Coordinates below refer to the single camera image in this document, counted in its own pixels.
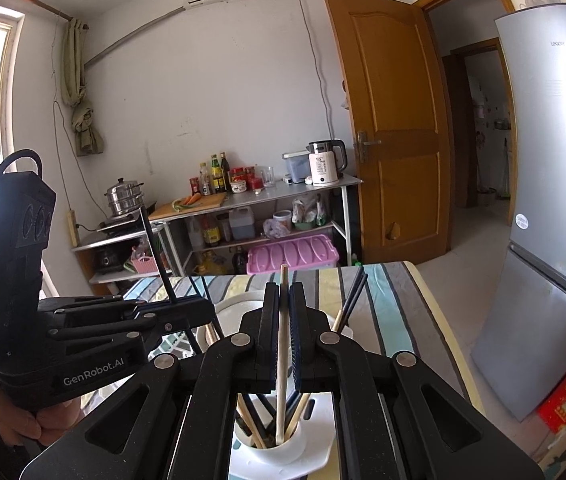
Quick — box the white electric kettle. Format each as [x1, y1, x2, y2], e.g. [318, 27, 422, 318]
[306, 139, 348, 188]

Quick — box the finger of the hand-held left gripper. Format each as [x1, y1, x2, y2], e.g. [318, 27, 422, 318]
[40, 295, 164, 317]
[40, 303, 215, 360]

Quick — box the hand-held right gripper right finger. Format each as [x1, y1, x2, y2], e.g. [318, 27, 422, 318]
[289, 282, 546, 480]

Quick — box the low white shelf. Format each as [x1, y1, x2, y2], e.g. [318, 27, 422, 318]
[70, 217, 176, 296]

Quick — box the red jar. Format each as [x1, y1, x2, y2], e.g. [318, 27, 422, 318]
[229, 166, 256, 193]

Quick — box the grey storage box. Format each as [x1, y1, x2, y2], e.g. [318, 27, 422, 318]
[283, 151, 314, 184]

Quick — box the white cup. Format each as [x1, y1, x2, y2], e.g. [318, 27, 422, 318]
[233, 392, 316, 466]

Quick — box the white plastic dish rack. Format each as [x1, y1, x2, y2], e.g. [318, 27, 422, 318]
[149, 332, 338, 480]

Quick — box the pink basket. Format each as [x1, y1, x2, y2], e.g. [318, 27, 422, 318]
[130, 255, 158, 275]

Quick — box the metal kitchen table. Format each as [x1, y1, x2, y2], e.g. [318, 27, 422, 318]
[149, 175, 364, 281]

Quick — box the wooden door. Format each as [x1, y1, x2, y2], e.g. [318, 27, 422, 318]
[323, 0, 456, 266]

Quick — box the black cooker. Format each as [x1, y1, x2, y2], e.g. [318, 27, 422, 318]
[93, 247, 122, 273]

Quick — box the person's left hand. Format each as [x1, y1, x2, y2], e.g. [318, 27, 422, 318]
[0, 394, 84, 450]

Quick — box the plastic jug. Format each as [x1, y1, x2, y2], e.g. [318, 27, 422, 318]
[229, 206, 256, 241]

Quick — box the printed cardboard box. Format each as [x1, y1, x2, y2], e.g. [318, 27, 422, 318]
[530, 430, 566, 477]

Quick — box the wooden cutting board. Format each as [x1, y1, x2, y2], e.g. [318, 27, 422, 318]
[148, 192, 228, 221]

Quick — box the white wall pipe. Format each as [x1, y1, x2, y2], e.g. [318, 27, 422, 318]
[85, 6, 184, 68]

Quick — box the steel steamer pot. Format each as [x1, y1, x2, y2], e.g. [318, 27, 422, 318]
[105, 177, 144, 217]

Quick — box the pink storage box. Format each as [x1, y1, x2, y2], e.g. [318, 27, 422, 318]
[246, 235, 340, 276]

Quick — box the black induction stove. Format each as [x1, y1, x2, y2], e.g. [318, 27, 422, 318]
[97, 200, 158, 233]

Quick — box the silver refrigerator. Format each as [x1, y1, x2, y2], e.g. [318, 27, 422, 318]
[470, 2, 566, 423]

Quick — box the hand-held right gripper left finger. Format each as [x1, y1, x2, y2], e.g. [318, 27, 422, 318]
[20, 282, 281, 480]

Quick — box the tied green curtain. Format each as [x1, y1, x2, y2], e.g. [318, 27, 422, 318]
[60, 19, 105, 157]

